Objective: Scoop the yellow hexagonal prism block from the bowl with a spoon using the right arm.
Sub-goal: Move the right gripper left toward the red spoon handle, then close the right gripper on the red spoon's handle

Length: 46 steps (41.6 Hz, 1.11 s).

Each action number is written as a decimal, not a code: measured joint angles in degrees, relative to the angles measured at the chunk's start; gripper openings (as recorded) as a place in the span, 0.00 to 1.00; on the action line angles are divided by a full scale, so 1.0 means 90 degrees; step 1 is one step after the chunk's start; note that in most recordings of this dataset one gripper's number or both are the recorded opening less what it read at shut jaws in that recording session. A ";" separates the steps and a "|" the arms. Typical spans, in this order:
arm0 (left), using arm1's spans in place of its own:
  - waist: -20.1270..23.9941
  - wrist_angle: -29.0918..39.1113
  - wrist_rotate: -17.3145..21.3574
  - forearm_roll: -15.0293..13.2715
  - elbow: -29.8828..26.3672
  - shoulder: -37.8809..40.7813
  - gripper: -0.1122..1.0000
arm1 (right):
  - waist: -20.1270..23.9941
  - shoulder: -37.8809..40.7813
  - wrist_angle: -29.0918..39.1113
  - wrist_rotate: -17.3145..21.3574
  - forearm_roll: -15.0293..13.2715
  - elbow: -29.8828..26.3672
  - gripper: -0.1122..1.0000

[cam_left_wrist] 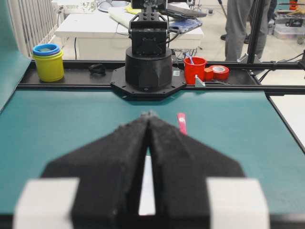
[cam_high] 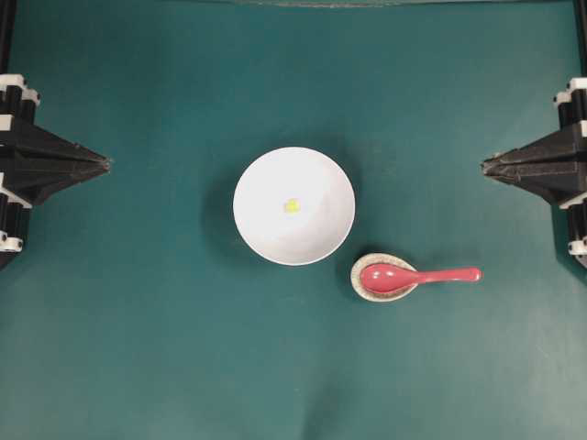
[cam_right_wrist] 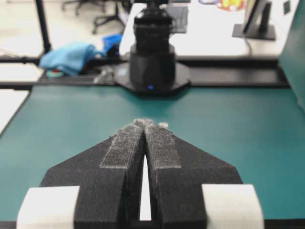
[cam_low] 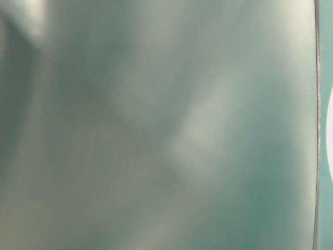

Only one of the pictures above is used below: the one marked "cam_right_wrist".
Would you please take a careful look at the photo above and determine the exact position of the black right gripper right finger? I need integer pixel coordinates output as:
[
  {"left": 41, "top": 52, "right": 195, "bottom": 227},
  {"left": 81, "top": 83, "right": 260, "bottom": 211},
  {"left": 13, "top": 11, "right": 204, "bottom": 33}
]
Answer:
[{"left": 144, "top": 121, "right": 264, "bottom": 229}]

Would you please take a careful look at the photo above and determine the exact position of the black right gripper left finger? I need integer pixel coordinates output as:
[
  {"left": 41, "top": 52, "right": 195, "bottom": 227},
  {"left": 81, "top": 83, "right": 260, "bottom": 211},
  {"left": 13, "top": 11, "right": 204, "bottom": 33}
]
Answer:
[{"left": 16, "top": 124, "right": 145, "bottom": 229}]

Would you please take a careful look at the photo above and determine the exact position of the black left robot arm base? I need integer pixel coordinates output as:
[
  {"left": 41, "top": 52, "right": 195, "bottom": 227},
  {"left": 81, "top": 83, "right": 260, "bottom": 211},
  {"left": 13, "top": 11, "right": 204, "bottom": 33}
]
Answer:
[{"left": 114, "top": 0, "right": 190, "bottom": 94}]

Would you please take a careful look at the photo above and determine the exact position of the blue cloth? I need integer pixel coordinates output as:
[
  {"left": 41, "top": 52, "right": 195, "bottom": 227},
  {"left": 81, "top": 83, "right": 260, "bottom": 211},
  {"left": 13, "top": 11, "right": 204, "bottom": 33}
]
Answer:
[{"left": 39, "top": 42, "right": 102, "bottom": 76}]

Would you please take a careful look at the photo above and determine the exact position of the blue box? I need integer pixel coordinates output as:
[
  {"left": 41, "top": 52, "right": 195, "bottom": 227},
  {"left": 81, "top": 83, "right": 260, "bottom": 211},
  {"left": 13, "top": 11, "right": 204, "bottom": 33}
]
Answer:
[{"left": 102, "top": 33, "right": 122, "bottom": 57}]

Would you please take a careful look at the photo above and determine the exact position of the black office chair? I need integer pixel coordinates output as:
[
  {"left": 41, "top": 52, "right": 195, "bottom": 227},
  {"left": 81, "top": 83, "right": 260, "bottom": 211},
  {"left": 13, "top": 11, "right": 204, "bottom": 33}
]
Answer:
[{"left": 62, "top": 0, "right": 127, "bottom": 34}]

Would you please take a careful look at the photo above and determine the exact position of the black monitor stand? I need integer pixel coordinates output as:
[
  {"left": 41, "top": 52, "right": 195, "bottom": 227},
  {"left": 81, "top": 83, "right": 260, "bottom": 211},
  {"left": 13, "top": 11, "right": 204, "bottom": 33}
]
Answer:
[{"left": 232, "top": 0, "right": 276, "bottom": 41}]

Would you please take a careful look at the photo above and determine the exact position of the black metal frame pole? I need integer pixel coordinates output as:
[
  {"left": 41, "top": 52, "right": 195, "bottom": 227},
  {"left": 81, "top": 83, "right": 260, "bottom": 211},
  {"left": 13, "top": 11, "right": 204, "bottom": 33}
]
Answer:
[{"left": 0, "top": 0, "right": 51, "bottom": 66}]

